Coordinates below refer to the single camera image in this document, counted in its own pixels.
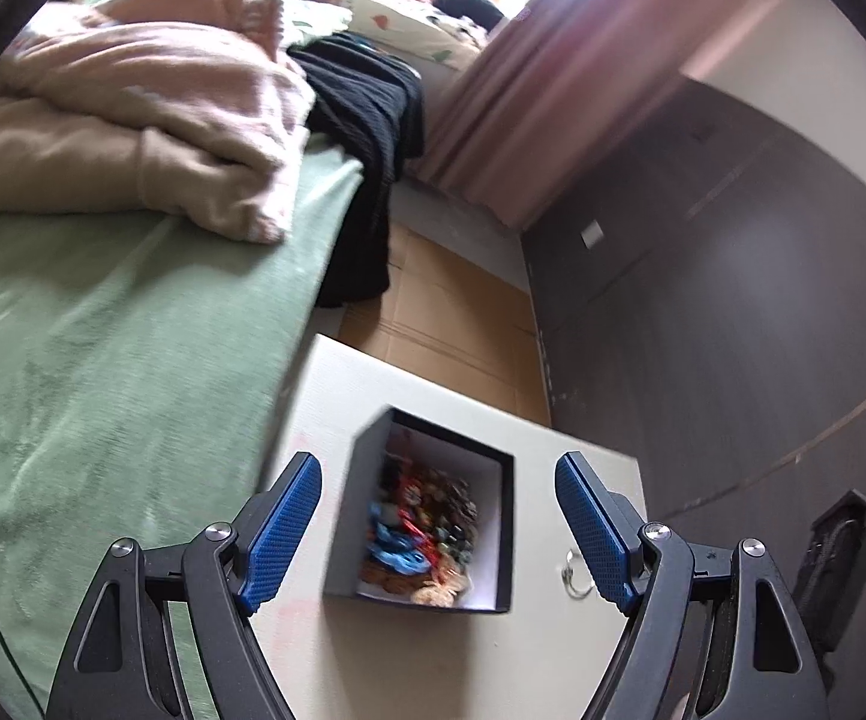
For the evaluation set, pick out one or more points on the black knitted cloth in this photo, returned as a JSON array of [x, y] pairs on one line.
[[373, 135]]

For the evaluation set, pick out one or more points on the white wall socket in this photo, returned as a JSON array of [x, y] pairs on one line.
[[592, 234]]

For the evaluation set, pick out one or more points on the black square box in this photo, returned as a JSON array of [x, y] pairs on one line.
[[354, 510]]

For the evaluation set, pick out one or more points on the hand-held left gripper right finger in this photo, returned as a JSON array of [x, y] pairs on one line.
[[590, 532]]

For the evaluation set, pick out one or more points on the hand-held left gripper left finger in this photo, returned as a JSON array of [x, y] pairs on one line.
[[283, 525]]

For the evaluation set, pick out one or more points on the pink fleece blanket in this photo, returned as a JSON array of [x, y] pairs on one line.
[[126, 105]]

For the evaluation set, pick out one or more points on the green bed sheet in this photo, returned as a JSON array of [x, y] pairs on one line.
[[103, 390]]

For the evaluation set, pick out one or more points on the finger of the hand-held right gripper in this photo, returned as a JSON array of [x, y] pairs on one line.
[[838, 547]]

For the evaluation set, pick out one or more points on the black round cushion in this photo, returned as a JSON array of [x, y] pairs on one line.
[[470, 6]]

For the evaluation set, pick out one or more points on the white square table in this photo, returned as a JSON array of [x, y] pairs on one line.
[[433, 660]]

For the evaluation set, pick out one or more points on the flattened cardboard sheets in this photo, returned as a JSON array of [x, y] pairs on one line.
[[455, 315]]

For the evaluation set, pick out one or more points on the printed windowsill cushion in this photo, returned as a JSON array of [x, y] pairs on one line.
[[403, 26]]

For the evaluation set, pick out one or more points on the pink curtain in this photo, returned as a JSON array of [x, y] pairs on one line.
[[553, 75]]

